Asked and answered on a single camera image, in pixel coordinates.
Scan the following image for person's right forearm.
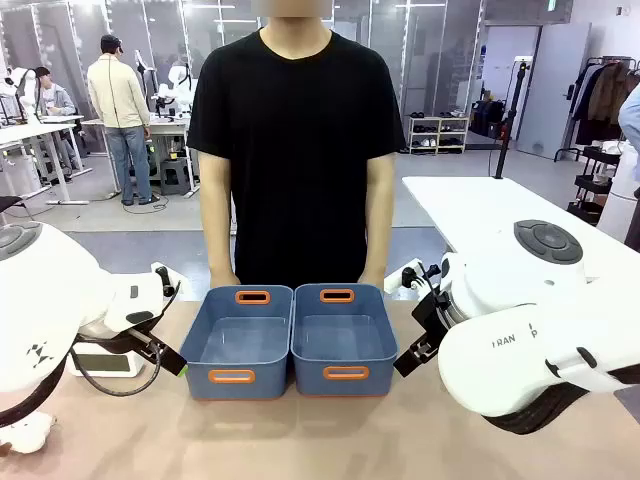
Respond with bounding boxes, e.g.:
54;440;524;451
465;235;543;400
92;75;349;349
198;150;241;277

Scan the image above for person's black t-shirt torso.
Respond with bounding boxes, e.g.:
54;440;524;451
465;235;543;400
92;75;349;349
186;27;407;289

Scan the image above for white workbench desk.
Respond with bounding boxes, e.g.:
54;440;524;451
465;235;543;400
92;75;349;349
80;117;199;199

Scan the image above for blue basket orange handles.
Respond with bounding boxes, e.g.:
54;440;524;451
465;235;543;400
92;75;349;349
290;283;400;398
179;284;295;401

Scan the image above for person's left forearm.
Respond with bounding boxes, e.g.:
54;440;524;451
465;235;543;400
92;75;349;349
363;152;398;276

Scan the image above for black utility cart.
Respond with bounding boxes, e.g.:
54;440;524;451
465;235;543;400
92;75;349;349
567;144;624;226

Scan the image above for person's right hand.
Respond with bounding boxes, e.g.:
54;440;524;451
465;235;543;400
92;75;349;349
209;269;242;290

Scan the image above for white background humanoid robot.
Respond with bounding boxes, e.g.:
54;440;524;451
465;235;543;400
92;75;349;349
0;64;39;126

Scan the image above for coat rack with clothes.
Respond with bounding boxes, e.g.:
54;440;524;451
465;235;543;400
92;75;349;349
553;55;640;162

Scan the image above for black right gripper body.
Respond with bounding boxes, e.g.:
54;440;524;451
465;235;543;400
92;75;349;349
410;292;451;346

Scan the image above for standing man in cream jacket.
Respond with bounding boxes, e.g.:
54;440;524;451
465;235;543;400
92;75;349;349
87;33;161;207

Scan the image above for seated person in grey top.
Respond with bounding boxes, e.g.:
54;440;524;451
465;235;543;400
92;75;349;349
34;66;84;171

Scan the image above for long white office desk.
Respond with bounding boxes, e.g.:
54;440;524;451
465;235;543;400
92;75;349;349
0;114;94;206

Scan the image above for arm black cable sleeve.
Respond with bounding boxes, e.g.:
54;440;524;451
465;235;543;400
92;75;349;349
484;367;640;435
0;357;69;429

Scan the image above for black tripod stand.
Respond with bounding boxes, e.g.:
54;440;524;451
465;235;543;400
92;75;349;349
493;59;531;180

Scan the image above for left arm black cable sleeve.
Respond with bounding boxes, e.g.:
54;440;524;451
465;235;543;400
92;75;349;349
0;357;69;429

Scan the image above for grey plastic step stool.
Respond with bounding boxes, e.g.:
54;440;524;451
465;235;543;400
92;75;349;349
159;158;194;196

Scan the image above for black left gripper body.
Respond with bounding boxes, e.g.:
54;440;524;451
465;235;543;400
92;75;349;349
74;327;162;357

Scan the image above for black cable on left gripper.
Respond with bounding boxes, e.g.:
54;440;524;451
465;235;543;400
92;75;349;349
68;344;164;397

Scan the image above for large white table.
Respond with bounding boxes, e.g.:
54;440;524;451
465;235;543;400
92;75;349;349
401;175;640;284

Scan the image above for white shoe rack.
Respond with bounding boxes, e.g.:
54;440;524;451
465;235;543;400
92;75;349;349
407;115;471;155

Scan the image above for right arm black cable sleeve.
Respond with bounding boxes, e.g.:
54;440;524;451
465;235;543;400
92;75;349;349
484;367;640;435

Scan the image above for black office chair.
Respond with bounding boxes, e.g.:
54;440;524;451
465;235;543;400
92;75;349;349
0;195;31;221

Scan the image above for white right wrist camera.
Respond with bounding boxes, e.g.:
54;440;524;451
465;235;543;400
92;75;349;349
383;258;444;296

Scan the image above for person's left hand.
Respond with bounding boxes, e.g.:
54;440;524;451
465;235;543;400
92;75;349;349
357;269;386;291

